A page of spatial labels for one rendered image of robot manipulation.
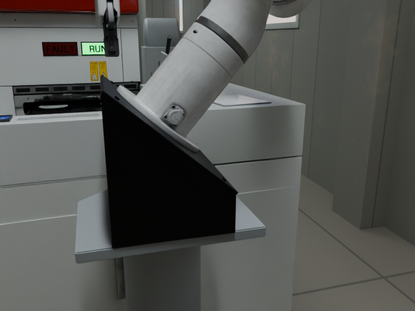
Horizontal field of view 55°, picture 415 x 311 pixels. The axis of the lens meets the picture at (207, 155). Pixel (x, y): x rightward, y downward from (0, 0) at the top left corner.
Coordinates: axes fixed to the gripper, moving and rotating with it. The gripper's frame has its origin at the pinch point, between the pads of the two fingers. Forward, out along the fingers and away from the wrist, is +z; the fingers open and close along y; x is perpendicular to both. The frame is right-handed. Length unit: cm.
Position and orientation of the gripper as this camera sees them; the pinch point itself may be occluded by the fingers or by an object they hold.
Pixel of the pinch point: (111, 47)
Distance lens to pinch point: 97.9
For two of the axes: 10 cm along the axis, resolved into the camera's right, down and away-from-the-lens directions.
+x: 9.5, -0.9, 3.0
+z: 0.7, 9.9, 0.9
